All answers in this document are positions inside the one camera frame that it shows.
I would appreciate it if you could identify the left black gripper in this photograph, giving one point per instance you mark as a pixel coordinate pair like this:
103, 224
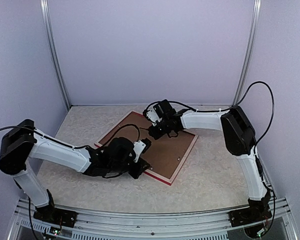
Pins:
140, 168

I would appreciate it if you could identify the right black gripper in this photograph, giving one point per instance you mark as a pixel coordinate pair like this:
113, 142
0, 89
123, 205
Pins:
154, 135

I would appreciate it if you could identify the red wooden picture frame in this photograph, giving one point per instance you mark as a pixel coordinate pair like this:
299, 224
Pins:
185, 160

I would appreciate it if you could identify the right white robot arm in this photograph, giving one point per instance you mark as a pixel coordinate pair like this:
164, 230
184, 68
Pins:
238, 132

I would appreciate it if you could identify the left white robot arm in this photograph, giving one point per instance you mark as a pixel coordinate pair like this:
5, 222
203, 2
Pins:
24, 141

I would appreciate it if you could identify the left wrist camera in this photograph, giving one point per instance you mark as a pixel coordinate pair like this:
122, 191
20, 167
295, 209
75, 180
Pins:
140, 147

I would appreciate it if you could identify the brown frame backing board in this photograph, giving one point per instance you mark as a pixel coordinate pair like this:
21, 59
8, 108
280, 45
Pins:
170, 150

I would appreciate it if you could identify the aluminium front rail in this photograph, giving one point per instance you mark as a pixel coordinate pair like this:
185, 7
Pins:
106, 225

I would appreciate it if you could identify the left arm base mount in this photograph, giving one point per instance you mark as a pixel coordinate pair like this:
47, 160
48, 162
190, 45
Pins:
54, 215

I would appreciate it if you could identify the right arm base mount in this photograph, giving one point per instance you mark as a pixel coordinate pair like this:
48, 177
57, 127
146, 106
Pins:
257, 210

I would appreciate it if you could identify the aluminium corner post right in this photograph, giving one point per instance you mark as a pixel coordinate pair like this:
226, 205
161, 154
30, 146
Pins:
249, 50

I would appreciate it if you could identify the aluminium corner post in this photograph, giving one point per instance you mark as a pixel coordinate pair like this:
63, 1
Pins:
249, 50
44, 5

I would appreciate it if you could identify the aluminium corner post left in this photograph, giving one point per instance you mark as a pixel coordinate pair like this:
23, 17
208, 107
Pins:
44, 5

